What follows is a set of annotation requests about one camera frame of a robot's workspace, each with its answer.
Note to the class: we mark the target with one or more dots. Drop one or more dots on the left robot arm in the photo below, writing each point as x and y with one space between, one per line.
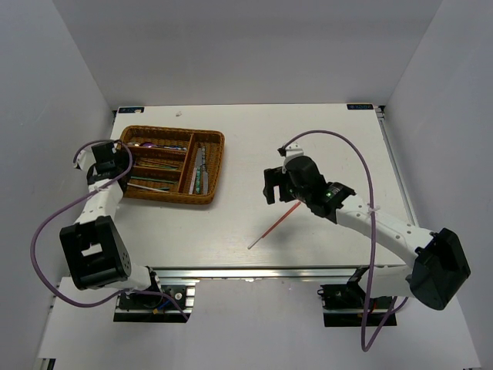
94 250

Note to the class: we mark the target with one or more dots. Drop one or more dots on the blue table sticker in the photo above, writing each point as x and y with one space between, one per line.
131 110
359 106

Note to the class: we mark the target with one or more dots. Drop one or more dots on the knife with green handle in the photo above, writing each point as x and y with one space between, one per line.
202 168

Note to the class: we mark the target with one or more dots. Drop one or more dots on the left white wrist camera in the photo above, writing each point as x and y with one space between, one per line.
84 160

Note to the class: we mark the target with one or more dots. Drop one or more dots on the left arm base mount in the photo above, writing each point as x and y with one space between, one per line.
140 308

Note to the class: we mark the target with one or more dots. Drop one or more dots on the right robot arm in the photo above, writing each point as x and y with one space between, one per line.
435 266

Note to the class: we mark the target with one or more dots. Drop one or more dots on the orange white chopstick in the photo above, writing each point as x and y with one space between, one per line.
274 225

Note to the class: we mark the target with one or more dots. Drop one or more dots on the knife with pink handle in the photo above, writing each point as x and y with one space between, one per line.
195 181

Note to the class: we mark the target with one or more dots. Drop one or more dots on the purple bowl spoon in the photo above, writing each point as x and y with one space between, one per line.
157 146

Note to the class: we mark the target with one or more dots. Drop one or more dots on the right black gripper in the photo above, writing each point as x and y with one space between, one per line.
272 178

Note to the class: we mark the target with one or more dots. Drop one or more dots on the woven wicker cutlery basket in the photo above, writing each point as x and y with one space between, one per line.
191 139

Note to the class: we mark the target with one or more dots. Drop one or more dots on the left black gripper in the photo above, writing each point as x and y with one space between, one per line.
123 158

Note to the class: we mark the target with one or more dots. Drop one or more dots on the teal chopstick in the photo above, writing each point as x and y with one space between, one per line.
152 179

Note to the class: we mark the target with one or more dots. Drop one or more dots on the right blue table sticker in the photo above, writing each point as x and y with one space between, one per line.
359 106

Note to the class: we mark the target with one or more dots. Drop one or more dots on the aluminium table rail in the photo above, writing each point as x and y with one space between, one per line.
379 110

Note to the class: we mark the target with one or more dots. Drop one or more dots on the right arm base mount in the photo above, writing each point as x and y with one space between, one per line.
343 304

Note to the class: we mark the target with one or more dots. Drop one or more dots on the left blue table sticker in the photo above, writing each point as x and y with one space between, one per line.
131 110

